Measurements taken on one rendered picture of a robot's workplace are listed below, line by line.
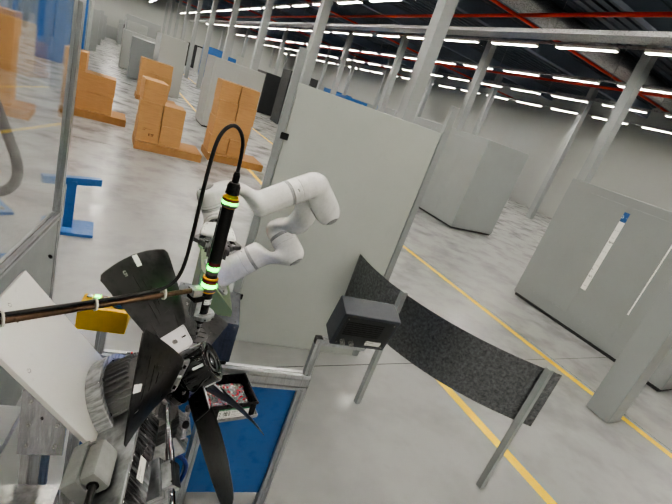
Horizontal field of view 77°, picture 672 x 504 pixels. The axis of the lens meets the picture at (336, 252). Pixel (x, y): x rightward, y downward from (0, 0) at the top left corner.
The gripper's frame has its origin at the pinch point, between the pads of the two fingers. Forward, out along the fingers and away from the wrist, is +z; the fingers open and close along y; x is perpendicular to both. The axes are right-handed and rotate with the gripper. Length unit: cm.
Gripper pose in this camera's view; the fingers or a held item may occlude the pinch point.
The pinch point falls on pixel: (216, 250)
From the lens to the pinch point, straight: 119.3
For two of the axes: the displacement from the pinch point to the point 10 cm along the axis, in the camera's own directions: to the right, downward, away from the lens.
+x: 3.2, -8.9, -3.3
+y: -9.2, -2.0, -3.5
